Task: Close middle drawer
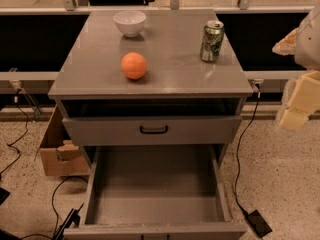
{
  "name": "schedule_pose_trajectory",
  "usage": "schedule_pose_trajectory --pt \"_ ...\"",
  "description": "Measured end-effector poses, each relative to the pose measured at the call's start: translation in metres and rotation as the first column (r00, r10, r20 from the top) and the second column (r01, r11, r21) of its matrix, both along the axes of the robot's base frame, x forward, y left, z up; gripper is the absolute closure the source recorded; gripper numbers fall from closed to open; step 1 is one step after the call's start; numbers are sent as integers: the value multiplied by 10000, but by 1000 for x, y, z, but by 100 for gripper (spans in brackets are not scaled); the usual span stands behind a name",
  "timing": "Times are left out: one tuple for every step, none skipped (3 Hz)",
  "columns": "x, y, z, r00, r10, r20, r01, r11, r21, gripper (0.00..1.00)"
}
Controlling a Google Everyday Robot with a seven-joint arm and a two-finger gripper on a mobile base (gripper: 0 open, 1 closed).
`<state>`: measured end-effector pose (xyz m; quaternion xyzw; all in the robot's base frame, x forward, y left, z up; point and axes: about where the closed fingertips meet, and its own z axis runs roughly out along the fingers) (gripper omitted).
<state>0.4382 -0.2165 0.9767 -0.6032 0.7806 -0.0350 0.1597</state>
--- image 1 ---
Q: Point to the grey drawer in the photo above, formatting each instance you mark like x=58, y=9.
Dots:
x=116, y=131
x=164, y=192

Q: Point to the black device lower left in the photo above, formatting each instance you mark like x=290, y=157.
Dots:
x=72, y=217

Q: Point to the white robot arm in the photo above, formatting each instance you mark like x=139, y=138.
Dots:
x=307, y=51

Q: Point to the white bowl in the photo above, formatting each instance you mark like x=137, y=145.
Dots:
x=130, y=23

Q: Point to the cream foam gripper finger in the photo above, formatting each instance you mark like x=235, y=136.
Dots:
x=301, y=98

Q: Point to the orange ball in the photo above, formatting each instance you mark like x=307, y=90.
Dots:
x=134, y=66

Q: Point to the cardboard box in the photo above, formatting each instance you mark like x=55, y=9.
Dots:
x=59, y=156

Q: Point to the grey top drawer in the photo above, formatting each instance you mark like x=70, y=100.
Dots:
x=116, y=131

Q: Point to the black power adapter right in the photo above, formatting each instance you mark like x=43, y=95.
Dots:
x=258, y=224

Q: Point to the metal railing frame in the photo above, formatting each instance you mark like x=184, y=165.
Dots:
x=36, y=35

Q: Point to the grey drawer cabinet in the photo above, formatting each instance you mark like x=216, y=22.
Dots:
x=177, y=82

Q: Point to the green soda can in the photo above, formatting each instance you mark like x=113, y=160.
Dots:
x=212, y=39

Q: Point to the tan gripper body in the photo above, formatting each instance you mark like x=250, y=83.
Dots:
x=308, y=47

